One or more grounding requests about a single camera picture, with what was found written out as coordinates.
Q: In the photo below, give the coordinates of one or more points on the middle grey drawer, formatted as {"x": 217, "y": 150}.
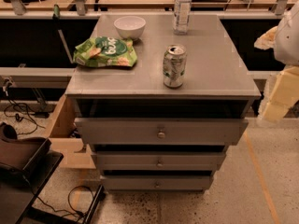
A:
{"x": 158, "y": 161}

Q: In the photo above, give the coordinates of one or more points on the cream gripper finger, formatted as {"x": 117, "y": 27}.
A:
{"x": 284, "y": 94}

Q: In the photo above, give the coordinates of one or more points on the green snack chip bag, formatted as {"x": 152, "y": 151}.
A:
{"x": 105, "y": 51}

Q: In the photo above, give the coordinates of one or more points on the wooden box on floor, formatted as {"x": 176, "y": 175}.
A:
{"x": 61, "y": 125}

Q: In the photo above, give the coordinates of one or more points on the green-handled tool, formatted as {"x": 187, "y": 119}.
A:
{"x": 56, "y": 18}

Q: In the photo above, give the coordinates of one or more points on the top grey drawer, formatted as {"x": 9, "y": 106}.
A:
{"x": 117, "y": 131}

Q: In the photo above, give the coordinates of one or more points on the grey three-drawer cabinet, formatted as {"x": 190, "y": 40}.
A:
{"x": 216, "y": 85}

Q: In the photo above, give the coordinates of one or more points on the clear plastic water bottle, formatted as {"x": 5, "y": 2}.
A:
{"x": 182, "y": 10}

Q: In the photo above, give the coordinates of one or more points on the grey drawer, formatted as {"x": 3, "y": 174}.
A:
{"x": 158, "y": 161}
{"x": 117, "y": 131}
{"x": 156, "y": 182}

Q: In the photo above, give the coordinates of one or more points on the bottom grey drawer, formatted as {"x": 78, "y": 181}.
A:
{"x": 156, "y": 182}

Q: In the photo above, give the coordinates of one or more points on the white ceramic bowl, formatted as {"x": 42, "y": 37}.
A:
{"x": 130, "y": 27}

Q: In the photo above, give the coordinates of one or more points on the crushed silver soda can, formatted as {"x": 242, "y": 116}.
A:
{"x": 175, "y": 59}

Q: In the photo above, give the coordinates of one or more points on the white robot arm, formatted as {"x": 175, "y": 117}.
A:
{"x": 286, "y": 46}

